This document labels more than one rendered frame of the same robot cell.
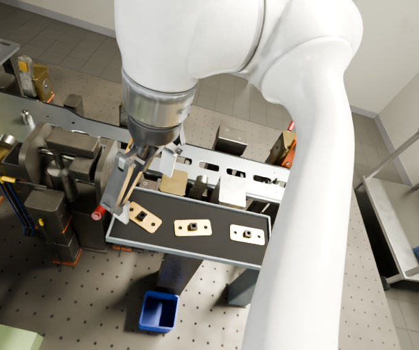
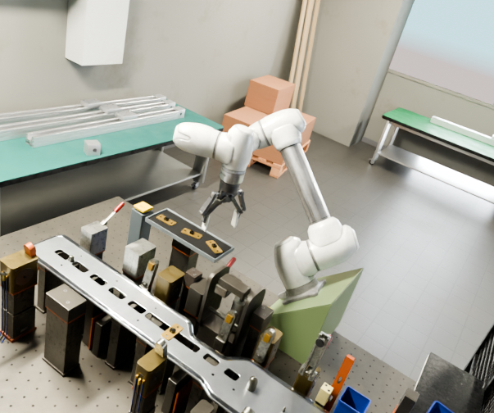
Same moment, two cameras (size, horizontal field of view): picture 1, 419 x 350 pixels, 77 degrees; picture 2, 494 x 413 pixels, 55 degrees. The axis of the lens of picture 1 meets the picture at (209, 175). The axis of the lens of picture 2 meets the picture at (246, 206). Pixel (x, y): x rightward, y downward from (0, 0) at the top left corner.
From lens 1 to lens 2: 1.95 m
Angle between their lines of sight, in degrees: 96
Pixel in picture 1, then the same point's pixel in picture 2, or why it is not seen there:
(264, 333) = not seen: hidden behind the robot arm
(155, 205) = (204, 247)
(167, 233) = (206, 238)
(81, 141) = (231, 279)
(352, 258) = (7, 251)
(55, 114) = (225, 388)
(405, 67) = not seen: outside the picture
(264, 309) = not seen: hidden behind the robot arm
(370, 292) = (29, 237)
